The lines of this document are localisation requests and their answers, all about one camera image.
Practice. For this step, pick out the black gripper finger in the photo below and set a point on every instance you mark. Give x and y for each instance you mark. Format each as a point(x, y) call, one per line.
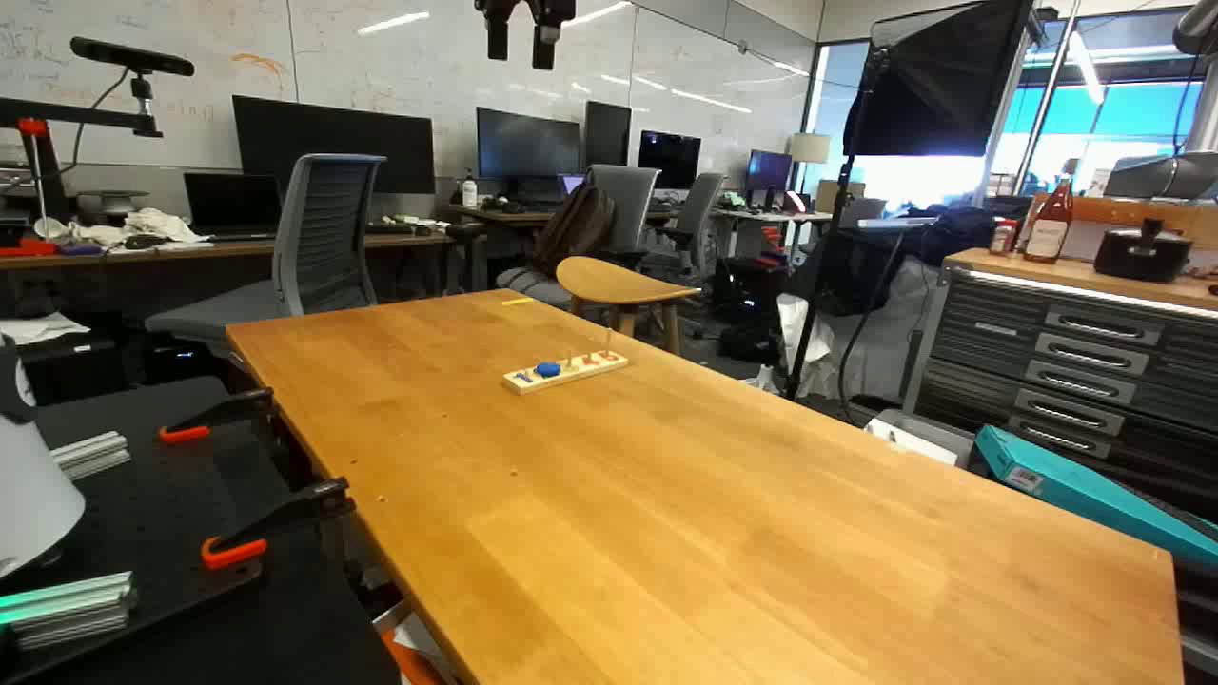
point(498, 27)
point(549, 33)

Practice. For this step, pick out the blue circle piece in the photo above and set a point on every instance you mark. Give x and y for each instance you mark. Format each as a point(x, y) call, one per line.
point(547, 370)

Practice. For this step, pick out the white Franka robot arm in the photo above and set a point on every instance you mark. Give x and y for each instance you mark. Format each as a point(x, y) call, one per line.
point(27, 500)

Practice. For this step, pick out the narrow black monitor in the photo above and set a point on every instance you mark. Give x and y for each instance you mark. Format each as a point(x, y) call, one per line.
point(606, 132)

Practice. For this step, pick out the small black monitor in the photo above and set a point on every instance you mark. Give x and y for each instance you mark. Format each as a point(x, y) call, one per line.
point(669, 157)

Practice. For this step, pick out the large black monitor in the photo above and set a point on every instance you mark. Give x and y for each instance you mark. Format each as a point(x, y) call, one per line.
point(334, 142)

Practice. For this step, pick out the small rounded wooden side table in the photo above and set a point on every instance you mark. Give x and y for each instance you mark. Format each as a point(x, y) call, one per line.
point(622, 282)

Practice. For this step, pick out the grey mesh office chair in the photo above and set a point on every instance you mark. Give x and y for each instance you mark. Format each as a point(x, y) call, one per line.
point(324, 232)

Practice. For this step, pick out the white shade table lamp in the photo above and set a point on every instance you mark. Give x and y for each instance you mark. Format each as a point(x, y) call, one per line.
point(806, 145)

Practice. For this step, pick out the black laptop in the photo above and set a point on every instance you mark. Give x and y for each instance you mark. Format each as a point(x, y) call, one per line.
point(231, 204)

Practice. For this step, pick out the long wooden desk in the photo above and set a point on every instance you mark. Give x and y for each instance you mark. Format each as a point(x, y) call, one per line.
point(254, 245)

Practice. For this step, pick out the black computer tower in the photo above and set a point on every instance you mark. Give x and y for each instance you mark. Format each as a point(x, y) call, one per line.
point(748, 306)

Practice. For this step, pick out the wooden peg board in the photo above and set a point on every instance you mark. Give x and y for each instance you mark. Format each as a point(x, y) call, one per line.
point(587, 365)

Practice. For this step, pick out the black softbox light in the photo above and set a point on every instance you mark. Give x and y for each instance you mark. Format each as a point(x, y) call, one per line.
point(934, 80)

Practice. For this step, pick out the white crumpled cloth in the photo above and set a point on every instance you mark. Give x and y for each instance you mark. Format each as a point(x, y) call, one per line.
point(135, 231)

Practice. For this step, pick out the small jar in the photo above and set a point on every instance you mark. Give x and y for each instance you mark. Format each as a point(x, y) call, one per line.
point(1002, 237)

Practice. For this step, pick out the red liquid bottle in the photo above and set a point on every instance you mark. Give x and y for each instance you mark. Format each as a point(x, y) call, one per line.
point(1050, 225)

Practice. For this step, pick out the white box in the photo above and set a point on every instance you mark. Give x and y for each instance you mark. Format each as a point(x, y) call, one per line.
point(920, 434)

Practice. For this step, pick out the short aluminium extrusion bar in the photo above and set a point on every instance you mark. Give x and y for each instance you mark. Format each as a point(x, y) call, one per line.
point(94, 454)

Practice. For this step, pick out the grey drawer cabinet, wooden top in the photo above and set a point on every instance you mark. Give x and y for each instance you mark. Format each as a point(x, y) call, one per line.
point(1080, 348)

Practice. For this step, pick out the black cooking pot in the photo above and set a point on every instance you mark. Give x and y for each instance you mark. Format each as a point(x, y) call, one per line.
point(1145, 252)

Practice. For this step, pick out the teal case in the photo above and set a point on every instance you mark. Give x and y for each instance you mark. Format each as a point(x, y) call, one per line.
point(1092, 494)

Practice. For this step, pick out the black bar camera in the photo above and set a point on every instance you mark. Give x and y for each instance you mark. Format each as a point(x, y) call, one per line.
point(130, 56)

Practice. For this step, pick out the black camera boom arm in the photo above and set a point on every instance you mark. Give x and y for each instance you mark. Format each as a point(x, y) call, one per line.
point(79, 115)

